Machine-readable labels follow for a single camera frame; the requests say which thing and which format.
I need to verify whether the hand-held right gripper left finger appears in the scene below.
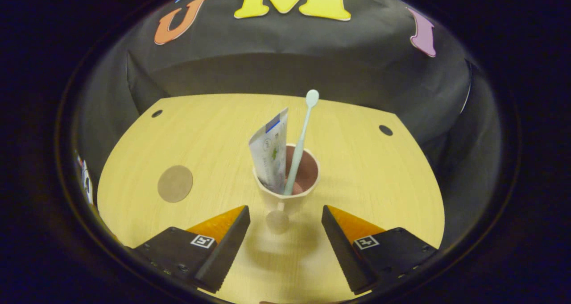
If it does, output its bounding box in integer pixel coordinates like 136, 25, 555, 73
134, 205, 251, 294

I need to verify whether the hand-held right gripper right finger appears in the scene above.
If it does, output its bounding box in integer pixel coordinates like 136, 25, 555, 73
321, 204, 439, 296

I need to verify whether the brown round coaster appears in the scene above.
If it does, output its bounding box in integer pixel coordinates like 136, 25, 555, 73
157, 165, 194, 203

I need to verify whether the beige cup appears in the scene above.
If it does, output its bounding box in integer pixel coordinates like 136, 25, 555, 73
252, 144, 321, 234

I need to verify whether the white toothpaste tube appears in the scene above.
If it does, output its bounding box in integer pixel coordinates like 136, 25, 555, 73
248, 107, 289, 195

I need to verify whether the pale green toothbrush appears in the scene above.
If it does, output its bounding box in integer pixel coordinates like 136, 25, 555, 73
284, 89, 320, 196

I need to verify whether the wooden desktop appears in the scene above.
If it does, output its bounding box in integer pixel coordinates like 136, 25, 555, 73
97, 93, 446, 304

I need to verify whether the white side table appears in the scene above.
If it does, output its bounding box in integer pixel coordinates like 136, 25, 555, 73
77, 154, 94, 204

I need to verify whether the black backdrop cloth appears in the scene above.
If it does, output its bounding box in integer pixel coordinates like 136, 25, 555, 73
74, 0, 502, 251

